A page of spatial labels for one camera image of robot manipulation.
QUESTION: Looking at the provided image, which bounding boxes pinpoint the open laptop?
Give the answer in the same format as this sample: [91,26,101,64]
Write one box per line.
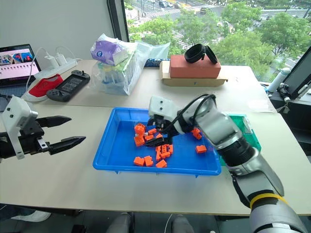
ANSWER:
[0,44,42,98]

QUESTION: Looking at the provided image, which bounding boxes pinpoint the black handheld game controller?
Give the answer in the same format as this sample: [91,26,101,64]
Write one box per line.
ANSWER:
[46,69,91,103]

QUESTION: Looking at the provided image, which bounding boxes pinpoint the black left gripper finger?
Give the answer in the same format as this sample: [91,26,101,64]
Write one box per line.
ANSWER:
[36,116,72,129]
[47,136,87,156]

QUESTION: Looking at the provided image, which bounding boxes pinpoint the white power strip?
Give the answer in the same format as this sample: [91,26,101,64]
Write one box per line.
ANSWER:
[34,57,78,80]

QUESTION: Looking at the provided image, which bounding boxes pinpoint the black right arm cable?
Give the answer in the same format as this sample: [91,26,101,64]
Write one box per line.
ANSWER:
[160,93,217,136]

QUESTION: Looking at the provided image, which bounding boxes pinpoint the blue printed package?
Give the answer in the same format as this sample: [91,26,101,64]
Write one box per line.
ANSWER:
[144,57,171,68]

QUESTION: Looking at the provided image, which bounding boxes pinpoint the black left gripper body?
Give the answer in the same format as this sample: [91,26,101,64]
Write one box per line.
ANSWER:
[17,118,53,156]

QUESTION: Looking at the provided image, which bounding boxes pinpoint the black side table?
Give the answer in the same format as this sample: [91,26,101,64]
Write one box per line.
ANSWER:
[269,91,311,149]

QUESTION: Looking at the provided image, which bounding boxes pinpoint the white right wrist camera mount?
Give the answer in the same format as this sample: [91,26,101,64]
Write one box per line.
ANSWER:
[148,95,181,121]

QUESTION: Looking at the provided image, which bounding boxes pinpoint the green plastic bin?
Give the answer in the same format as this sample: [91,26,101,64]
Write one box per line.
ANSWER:
[218,114,263,167]

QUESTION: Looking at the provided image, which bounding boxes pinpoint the tall orange building block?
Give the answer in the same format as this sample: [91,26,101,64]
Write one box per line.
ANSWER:
[134,123,147,137]

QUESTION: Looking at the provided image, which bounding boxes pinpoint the blue plastic bin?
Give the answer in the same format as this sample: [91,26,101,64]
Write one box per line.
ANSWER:
[92,107,222,176]

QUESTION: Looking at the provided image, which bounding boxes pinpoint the white charger plug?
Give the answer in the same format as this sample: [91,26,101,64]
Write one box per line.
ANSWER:
[44,54,59,67]
[55,51,66,66]

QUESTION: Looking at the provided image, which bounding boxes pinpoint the white water bottle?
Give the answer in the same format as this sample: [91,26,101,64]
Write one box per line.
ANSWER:
[268,67,291,93]

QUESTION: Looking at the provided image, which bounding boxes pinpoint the black strap ring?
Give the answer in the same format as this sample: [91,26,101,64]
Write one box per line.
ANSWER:
[203,45,219,65]
[184,43,207,65]

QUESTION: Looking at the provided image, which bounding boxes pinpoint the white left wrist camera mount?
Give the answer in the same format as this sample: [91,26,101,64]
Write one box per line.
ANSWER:
[0,95,39,160]

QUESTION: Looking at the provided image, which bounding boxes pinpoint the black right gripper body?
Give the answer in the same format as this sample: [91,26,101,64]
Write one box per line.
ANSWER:
[152,114,180,136]

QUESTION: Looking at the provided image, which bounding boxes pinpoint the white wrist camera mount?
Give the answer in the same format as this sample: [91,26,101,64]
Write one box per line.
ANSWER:
[148,95,181,121]
[0,95,39,160]

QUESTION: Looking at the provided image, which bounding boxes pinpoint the red and white shoe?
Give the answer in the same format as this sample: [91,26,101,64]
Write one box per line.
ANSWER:
[21,73,65,102]

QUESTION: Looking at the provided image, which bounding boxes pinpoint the purple tissue pack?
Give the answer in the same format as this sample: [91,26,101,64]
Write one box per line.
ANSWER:
[90,39,130,67]

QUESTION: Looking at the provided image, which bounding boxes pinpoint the clear plastic bag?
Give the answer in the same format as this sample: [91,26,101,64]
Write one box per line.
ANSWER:
[90,33,171,96]

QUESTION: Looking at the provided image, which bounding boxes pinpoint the grey rounded shape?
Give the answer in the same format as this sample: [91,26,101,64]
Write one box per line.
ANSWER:
[171,214,195,233]
[105,212,133,233]

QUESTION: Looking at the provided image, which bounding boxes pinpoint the flat cardboard box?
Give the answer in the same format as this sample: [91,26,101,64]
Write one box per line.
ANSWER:
[159,60,229,88]

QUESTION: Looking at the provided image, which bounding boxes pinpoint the white charger cable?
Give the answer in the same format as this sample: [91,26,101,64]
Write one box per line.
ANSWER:
[56,46,82,62]
[25,47,57,97]

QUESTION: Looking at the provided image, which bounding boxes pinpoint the black monitor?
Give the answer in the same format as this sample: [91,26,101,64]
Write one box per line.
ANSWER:
[282,45,311,100]

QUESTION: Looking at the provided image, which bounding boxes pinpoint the thin white floor cable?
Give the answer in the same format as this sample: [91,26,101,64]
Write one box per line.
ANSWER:
[164,213,173,233]

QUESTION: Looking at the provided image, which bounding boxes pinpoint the black window frame post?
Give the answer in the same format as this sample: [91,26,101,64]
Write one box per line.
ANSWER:
[106,0,130,43]

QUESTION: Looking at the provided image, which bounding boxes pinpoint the red-brown brick box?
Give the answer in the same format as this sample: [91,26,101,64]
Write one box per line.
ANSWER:
[169,54,222,79]

